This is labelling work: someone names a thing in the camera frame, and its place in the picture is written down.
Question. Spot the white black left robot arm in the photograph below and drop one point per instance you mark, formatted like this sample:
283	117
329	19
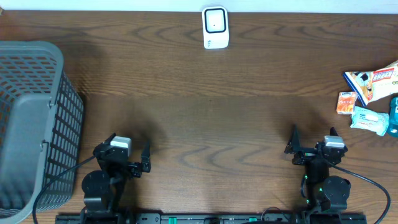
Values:
103	188

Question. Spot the orange small carton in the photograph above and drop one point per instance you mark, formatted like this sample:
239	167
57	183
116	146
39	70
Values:
346	102

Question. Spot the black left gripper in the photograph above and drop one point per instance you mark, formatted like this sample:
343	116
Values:
135	169

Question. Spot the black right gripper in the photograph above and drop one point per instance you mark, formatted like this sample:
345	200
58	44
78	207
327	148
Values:
294	144

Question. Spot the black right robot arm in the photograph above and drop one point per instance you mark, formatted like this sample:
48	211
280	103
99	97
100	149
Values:
324	192

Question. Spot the light green packet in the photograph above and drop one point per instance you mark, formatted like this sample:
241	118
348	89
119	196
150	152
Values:
372	121

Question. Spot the grey plastic shopping basket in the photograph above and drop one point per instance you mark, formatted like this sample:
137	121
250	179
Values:
41	124

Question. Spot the blue mouthwash bottle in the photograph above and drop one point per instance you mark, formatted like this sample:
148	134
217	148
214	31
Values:
393	124

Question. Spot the yellow snack bag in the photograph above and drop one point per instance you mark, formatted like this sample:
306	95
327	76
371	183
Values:
372	86

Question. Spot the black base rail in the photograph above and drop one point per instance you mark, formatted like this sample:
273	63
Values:
156	218

